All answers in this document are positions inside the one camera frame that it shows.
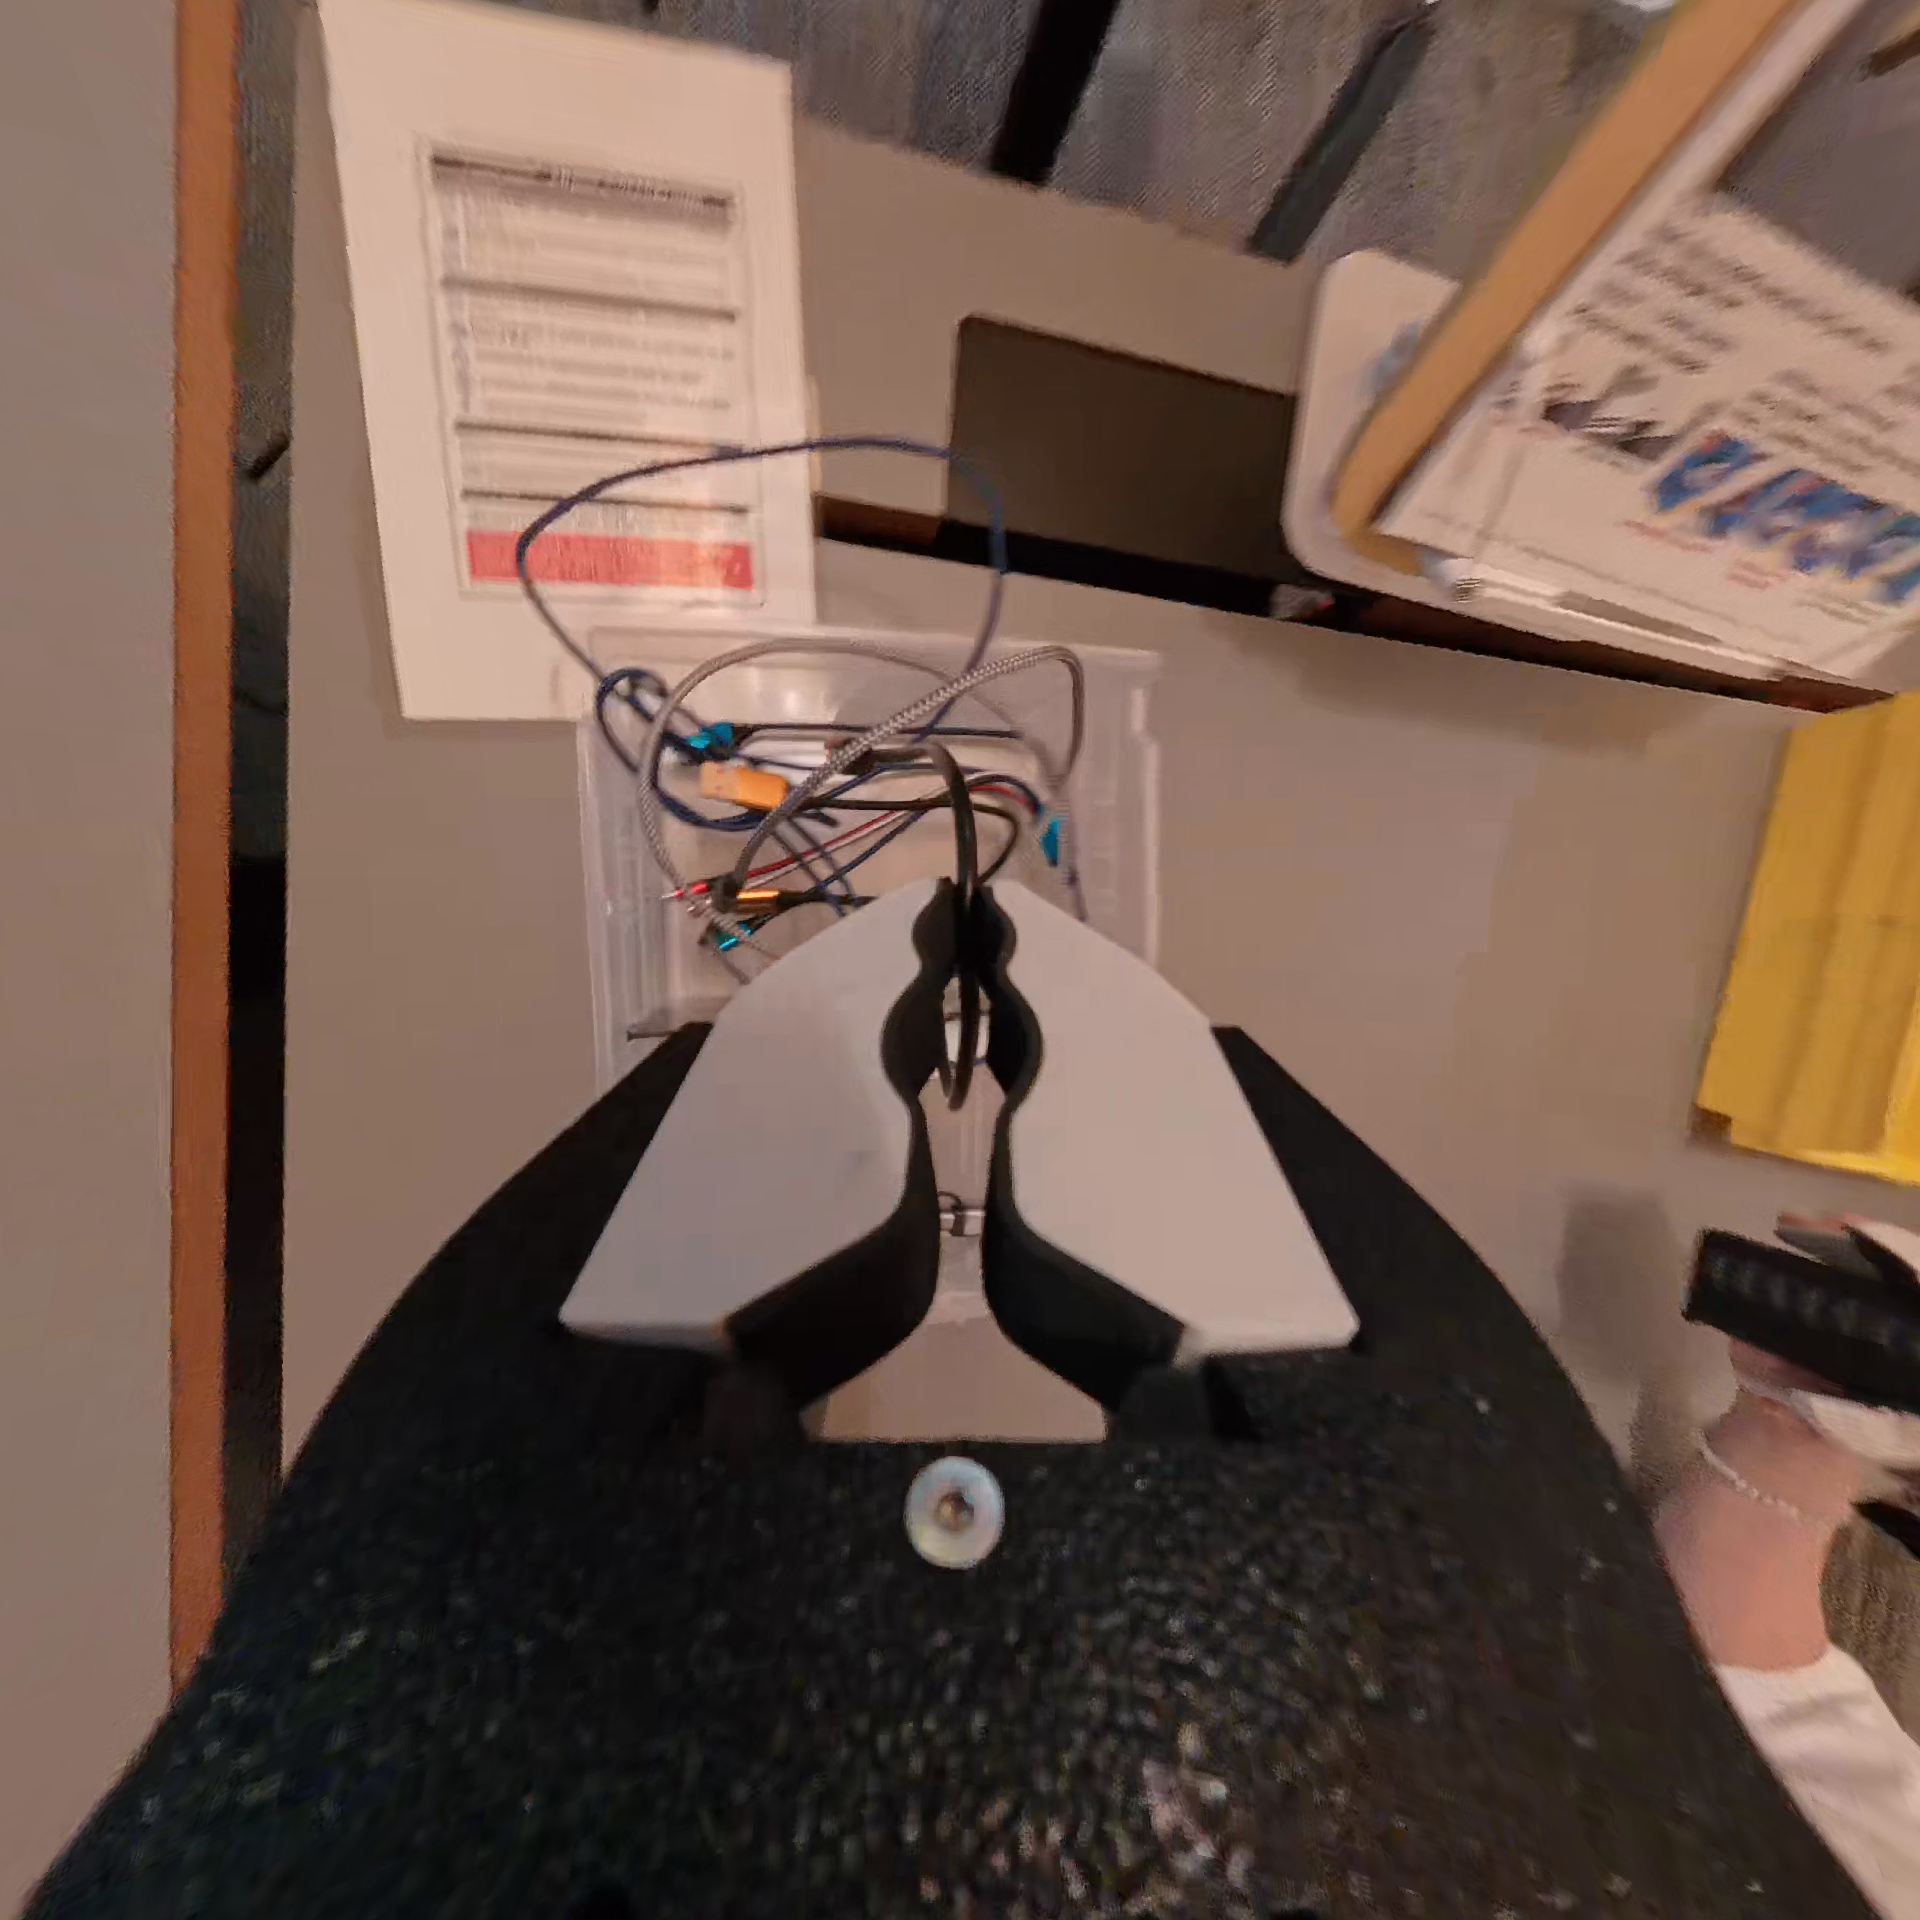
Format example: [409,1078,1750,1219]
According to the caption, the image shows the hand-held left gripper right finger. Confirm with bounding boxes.
[967,878,1364,1416]

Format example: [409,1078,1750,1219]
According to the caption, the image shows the white laminated checklist sheet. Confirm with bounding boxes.
[315,0,819,723]

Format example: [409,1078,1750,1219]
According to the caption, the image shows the blue braided cable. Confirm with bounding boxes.
[515,439,1009,963]

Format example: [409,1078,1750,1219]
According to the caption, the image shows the person's right forearm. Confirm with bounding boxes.
[1647,1439,1877,1672]

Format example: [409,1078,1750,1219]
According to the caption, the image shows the clear plastic bin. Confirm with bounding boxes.
[575,632,1164,1098]

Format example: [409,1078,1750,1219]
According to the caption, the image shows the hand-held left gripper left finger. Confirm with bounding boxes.
[558,878,963,1413]

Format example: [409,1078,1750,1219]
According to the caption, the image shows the black cable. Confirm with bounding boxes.
[918,736,999,1120]

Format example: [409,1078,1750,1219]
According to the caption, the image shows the person's right hand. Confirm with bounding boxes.
[1707,1336,1888,1523]

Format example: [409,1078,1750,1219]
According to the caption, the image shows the yellow plastic bin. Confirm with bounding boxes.
[1695,691,1920,1186]

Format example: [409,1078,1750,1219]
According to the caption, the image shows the wooden display board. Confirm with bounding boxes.
[1327,0,1920,571]

